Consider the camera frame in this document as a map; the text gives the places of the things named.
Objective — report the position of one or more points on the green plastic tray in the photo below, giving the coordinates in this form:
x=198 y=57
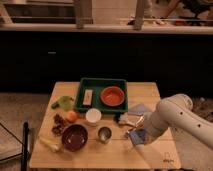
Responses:
x=97 y=85

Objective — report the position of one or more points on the grey folded cloth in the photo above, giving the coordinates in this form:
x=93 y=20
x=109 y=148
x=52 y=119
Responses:
x=138 y=110

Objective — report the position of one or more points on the small metal cup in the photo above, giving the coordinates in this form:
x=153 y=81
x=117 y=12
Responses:
x=104 y=134

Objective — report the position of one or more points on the black chair frame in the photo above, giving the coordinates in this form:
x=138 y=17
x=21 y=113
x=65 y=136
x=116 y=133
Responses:
x=24 y=142

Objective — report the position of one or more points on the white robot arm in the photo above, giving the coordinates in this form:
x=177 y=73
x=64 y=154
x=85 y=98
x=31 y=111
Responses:
x=176 y=111

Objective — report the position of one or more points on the white rectangular block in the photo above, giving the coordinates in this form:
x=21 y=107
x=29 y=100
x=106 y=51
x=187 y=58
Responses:
x=88 y=97

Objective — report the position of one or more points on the orange bowl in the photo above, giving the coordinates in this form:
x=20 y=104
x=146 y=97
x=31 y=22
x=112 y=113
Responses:
x=112 y=96

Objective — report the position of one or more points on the orange fruit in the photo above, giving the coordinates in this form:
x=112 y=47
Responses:
x=71 y=116

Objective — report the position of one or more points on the brown grape bunch toy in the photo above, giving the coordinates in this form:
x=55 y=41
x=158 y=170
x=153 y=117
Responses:
x=59 y=125

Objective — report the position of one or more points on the blue sponge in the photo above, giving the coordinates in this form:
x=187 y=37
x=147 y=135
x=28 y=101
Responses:
x=137 y=136

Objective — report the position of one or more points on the purple bowl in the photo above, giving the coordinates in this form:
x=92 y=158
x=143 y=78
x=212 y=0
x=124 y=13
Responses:
x=74 y=137

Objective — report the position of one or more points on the white cup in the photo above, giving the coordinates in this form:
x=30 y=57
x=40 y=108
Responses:
x=93 y=116

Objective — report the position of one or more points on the green toy vegetable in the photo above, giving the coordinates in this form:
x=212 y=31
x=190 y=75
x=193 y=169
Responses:
x=64 y=102

